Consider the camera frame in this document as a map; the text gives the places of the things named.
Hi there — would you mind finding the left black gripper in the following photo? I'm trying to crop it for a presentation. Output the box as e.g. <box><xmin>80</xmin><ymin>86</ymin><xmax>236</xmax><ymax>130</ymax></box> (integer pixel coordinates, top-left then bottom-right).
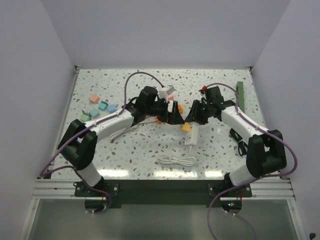
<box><xmin>145</xmin><ymin>97</ymin><xmax>184</xmax><ymax>125</ymax></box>

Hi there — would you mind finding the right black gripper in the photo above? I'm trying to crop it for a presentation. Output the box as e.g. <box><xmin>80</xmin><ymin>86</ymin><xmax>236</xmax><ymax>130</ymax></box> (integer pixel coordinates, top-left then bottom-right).
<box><xmin>184</xmin><ymin>99</ymin><xmax>213</xmax><ymax>126</ymax></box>

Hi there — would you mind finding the yellow adapter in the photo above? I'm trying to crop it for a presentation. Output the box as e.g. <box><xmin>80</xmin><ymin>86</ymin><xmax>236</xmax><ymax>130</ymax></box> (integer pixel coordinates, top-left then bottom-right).
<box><xmin>179</xmin><ymin>122</ymin><xmax>192</xmax><ymax>133</ymax></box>

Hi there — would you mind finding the orange power strip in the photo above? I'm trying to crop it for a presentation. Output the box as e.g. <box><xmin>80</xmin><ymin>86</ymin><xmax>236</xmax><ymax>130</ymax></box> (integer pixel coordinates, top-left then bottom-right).
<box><xmin>157</xmin><ymin>108</ymin><xmax>168</xmax><ymax>124</ymax></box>

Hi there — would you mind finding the white power strip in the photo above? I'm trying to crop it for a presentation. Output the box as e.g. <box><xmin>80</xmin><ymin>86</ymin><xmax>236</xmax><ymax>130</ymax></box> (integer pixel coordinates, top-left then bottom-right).
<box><xmin>184</xmin><ymin>122</ymin><xmax>199</xmax><ymax>146</ymax></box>

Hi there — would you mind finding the white power cord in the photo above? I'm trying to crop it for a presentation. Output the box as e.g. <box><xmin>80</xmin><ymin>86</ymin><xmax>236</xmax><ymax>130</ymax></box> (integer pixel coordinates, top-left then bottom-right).
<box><xmin>158</xmin><ymin>144</ymin><xmax>197</xmax><ymax>167</ymax></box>

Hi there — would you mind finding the green power strip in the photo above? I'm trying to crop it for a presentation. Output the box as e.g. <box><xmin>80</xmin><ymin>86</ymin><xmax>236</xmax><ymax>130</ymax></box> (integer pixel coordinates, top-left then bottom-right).
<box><xmin>236</xmin><ymin>81</ymin><xmax>246</xmax><ymax>113</ymax></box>

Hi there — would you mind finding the black power cord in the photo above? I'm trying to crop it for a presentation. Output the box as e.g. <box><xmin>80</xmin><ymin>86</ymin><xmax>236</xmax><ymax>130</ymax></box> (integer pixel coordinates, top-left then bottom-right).
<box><xmin>229</xmin><ymin>128</ymin><xmax>250</xmax><ymax>158</ymax></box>

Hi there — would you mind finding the blue plug adapter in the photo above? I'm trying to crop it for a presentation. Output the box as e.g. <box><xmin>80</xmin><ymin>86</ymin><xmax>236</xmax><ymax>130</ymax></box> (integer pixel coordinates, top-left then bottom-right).
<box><xmin>107</xmin><ymin>104</ymin><xmax>117</xmax><ymax>114</ymax></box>

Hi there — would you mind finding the teal plug adapter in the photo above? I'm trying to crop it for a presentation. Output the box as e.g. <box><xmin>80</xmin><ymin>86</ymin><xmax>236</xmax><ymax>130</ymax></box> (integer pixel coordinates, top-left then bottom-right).
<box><xmin>98</xmin><ymin>101</ymin><xmax>108</xmax><ymax>111</ymax></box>

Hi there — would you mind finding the pink plug adapter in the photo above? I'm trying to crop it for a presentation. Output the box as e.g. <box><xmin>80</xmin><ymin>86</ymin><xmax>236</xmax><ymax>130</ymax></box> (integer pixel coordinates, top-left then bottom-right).
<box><xmin>89</xmin><ymin>94</ymin><xmax>100</xmax><ymax>104</ymax></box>

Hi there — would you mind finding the green plug adapter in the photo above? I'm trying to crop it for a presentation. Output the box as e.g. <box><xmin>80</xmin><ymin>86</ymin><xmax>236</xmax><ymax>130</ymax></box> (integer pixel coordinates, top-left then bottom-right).
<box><xmin>79</xmin><ymin>112</ymin><xmax>92</xmax><ymax>122</ymax></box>

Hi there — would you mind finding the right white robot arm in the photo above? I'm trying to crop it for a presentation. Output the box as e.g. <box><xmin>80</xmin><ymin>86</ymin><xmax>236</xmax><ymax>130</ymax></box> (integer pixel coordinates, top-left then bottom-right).
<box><xmin>185</xmin><ymin>86</ymin><xmax>287</xmax><ymax>197</ymax></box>

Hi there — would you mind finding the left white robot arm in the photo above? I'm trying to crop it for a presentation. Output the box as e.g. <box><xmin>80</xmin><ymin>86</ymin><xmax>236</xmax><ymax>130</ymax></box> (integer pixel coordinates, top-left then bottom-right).
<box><xmin>58</xmin><ymin>85</ymin><xmax>185</xmax><ymax>196</ymax></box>

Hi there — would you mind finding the pink cube socket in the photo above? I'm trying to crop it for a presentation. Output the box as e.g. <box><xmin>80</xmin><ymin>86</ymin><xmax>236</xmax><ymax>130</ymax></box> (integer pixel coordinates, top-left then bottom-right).
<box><xmin>167</xmin><ymin>93</ymin><xmax>174</xmax><ymax>101</ymax></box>

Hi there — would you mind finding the orange adapter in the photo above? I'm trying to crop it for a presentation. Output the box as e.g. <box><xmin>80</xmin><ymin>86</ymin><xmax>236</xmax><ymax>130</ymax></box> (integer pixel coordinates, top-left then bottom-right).
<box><xmin>178</xmin><ymin>104</ymin><xmax>184</xmax><ymax>114</ymax></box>

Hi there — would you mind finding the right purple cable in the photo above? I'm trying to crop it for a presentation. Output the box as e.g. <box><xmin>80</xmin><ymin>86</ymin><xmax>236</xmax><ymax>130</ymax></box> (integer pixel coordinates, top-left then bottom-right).
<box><xmin>204</xmin><ymin>83</ymin><xmax>299</xmax><ymax>240</ymax></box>

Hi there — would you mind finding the purple cable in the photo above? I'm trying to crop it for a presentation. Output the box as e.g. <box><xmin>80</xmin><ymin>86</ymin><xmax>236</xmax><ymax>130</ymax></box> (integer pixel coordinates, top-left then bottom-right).
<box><xmin>204</xmin><ymin>83</ymin><xmax>299</xmax><ymax>240</ymax></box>
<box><xmin>39</xmin><ymin>71</ymin><xmax>167</xmax><ymax>179</ymax></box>

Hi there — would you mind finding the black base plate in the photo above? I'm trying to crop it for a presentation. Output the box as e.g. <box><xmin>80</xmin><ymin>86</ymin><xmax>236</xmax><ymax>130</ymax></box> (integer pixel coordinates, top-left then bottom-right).
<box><xmin>74</xmin><ymin>179</ymin><xmax>253</xmax><ymax>210</ymax></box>

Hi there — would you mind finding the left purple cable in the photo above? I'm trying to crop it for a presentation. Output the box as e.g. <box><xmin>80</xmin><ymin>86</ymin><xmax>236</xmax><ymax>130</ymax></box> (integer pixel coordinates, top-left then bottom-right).
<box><xmin>39</xmin><ymin>71</ymin><xmax>167</xmax><ymax>179</ymax></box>

